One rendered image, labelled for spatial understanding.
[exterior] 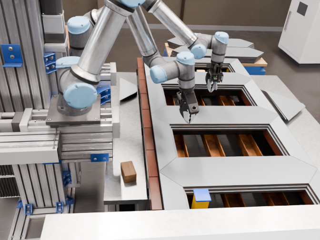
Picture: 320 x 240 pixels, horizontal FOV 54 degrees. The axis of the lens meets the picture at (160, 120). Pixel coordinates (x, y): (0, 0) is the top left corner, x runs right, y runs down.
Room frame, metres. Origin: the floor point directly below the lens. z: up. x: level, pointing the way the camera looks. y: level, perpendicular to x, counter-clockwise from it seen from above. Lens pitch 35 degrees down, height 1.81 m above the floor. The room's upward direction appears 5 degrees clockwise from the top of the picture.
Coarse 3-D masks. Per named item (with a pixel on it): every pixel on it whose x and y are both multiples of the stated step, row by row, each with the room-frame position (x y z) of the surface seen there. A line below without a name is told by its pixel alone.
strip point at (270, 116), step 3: (261, 108) 1.59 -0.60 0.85; (264, 111) 1.55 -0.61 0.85; (267, 111) 1.56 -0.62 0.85; (270, 111) 1.56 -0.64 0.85; (264, 114) 1.52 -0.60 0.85; (267, 114) 1.53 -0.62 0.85; (270, 114) 1.53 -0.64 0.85; (273, 114) 1.53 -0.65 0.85; (276, 114) 1.53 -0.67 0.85; (267, 117) 1.50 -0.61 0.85; (270, 117) 1.50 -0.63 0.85; (273, 117) 1.50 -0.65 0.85; (270, 120) 1.46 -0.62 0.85
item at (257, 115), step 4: (248, 108) 1.58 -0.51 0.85; (252, 108) 1.58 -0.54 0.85; (256, 108) 1.58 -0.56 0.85; (252, 112) 1.53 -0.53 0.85; (256, 112) 1.54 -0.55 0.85; (260, 112) 1.54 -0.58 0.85; (252, 116) 1.49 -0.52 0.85; (256, 116) 1.50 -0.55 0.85; (260, 116) 1.50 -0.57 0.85; (264, 116) 1.50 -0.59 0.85; (256, 120) 1.45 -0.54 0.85; (260, 120) 1.46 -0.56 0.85; (264, 120) 1.46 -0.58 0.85
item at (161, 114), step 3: (162, 108) 1.50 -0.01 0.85; (165, 108) 1.50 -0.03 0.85; (156, 111) 1.46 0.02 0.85; (159, 111) 1.46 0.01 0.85; (162, 111) 1.46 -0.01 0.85; (165, 111) 1.46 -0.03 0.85; (156, 114) 1.43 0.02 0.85; (159, 114) 1.43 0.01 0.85; (162, 114) 1.43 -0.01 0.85; (165, 114) 1.44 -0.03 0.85; (159, 117) 1.40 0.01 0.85; (162, 117) 1.41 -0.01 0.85; (165, 117) 1.41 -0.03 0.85; (165, 120) 1.38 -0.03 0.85; (168, 120) 1.38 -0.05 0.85; (168, 123) 1.35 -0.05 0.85
